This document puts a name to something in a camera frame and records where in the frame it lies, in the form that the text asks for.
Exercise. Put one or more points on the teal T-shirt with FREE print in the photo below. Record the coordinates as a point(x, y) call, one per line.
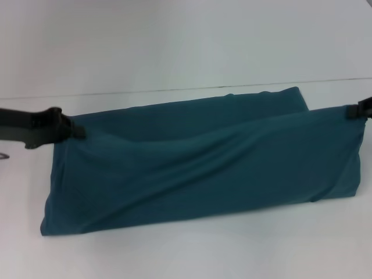
point(189, 160)

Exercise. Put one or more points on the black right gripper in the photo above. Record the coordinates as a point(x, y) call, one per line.
point(366, 108)

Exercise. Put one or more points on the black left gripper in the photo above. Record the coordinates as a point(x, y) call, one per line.
point(32, 126)

